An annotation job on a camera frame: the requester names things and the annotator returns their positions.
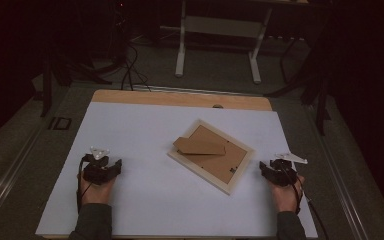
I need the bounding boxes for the metal floor rail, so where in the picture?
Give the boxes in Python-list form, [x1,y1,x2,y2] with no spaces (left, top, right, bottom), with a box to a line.
[0,126,46,231]
[130,84,265,97]
[303,105,370,240]

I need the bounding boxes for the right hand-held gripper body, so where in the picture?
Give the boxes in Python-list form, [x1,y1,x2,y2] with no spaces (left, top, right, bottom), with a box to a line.
[269,152,308,187]

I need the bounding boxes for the black floor cables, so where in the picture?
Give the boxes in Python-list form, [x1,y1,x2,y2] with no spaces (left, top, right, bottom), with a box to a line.
[120,42,152,92]

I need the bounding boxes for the left hand-held gripper cable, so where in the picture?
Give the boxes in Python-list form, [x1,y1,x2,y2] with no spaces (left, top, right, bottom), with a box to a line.
[76,156,93,214]

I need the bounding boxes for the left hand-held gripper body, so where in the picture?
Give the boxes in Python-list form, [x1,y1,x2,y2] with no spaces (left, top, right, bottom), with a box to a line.
[81,145,114,186]

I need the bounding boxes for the person's left hand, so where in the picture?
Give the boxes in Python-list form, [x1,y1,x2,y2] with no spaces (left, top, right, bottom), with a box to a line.
[79,175,118,206]

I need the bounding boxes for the white table sheet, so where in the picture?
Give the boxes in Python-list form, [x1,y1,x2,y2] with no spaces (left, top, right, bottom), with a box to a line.
[34,101,319,239]

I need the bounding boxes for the black floor socket box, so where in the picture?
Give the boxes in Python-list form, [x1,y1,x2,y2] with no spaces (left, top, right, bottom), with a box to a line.
[48,116,73,131]

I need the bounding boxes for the white metal desk frame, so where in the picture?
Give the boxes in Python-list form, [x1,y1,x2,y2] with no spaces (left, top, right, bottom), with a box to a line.
[174,0,311,85]

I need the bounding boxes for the wooden picture frame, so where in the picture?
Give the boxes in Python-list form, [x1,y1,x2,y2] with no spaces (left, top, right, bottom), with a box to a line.
[167,118,256,196]

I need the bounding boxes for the person's right hand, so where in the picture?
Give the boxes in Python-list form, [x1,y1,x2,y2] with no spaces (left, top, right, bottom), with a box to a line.
[268,175,306,213]

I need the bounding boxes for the black stand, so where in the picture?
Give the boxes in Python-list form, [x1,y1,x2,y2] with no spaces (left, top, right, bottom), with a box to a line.
[265,19,333,136]
[39,33,113,118]

